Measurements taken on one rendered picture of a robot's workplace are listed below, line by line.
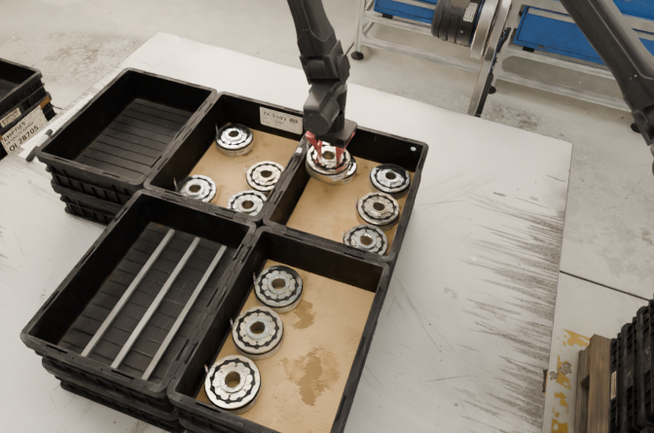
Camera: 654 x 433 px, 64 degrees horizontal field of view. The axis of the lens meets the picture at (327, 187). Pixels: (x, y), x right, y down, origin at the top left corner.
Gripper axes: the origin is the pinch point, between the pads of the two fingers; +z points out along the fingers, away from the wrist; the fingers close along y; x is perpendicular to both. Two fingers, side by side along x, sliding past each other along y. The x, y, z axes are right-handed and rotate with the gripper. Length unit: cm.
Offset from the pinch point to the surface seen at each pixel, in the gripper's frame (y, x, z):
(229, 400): 7, -55, 12
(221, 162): -30.6, -1.5, 17.1
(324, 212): 1.6, -4.3, 16.4
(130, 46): -190, 123, 107
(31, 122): -134, 13, 59
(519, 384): 57, -19, 28
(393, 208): 17.0, 2.7, 13.5
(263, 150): -23.2, 8.1, 17.3
